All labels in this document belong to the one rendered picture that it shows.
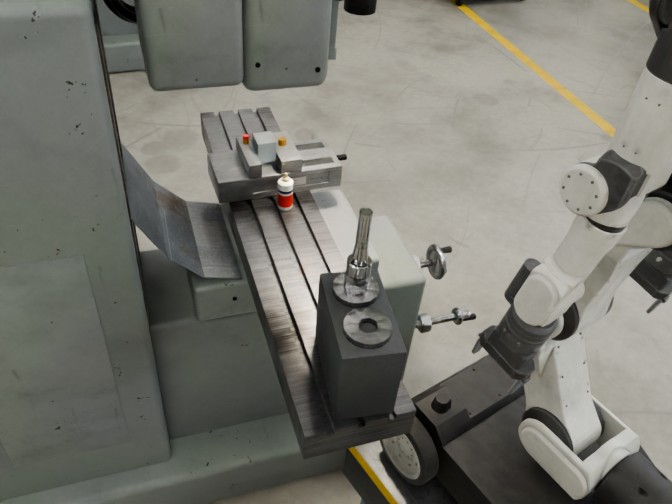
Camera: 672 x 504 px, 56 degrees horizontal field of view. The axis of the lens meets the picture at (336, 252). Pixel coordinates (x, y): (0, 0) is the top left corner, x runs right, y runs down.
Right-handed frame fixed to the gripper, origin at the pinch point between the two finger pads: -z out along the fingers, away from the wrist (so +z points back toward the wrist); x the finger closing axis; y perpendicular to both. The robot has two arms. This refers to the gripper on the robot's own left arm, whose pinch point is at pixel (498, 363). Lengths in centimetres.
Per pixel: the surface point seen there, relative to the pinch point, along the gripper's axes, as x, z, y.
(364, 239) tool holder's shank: 26.2, 23.3, 21.4
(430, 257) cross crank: 50, -46, -45
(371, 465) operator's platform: 9, -59, 10
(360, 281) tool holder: 23.6, 14.4, 21.9
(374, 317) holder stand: 17.0, 11.9, 23.2
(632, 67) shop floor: 151, -126, -392
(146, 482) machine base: 46, -86, 58
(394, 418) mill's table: 4.2, -7.5, 22.6
